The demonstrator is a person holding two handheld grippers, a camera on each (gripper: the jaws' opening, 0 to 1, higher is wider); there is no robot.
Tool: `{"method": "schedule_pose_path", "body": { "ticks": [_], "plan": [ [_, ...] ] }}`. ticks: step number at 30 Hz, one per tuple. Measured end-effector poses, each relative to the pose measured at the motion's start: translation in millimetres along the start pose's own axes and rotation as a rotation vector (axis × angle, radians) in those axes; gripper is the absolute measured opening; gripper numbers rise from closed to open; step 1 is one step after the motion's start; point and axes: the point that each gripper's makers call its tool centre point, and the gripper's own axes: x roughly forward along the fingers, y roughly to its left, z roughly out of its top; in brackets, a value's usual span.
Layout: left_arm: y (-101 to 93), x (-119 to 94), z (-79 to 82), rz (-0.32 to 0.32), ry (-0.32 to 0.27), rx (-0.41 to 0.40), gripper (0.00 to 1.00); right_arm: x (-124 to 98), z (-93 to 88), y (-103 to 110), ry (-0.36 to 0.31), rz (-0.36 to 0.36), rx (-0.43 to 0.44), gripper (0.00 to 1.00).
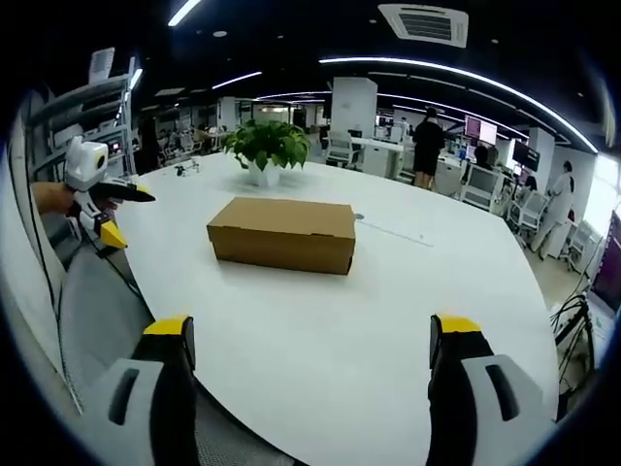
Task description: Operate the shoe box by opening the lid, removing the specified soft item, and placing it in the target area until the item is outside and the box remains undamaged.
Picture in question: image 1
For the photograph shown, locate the person's left hand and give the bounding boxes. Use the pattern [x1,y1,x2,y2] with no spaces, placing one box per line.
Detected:
[31,182,82,216]

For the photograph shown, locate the small black drone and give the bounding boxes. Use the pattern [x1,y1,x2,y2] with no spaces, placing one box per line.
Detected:
[174,159,205,178]

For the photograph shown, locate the ceiling air conditioner vent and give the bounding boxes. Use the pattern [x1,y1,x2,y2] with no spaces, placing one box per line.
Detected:
[377,3,470,50]

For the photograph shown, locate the green potted plant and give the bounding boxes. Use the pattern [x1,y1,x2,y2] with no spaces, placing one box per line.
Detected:
[221,118,311,172]

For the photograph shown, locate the grey mesh chair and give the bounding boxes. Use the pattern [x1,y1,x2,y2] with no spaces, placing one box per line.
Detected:
[57,237,156,409]

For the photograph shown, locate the dark computer monitor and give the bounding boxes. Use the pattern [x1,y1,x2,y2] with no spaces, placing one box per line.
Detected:
[512,140,541,172]

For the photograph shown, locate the white office chair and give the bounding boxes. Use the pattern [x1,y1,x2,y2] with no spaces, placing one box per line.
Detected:
[325,129,354,169]
[459,163,507,214]
[507,189,552,238]

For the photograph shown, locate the white plant pot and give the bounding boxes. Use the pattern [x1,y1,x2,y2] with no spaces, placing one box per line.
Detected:
[247,158,281,187]

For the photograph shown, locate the brown cardboard shoe box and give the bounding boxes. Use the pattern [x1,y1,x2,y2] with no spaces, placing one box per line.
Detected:
[206,196,358,277]

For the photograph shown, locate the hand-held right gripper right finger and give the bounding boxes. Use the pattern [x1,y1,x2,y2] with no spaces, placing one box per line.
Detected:
[425,313,559,466]

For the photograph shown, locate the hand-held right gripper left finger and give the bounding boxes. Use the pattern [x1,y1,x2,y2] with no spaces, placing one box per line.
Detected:
[82,315,198,466]

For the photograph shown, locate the grey metal shelf rack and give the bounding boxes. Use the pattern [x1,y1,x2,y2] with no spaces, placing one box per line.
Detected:
[22,56,140,181]

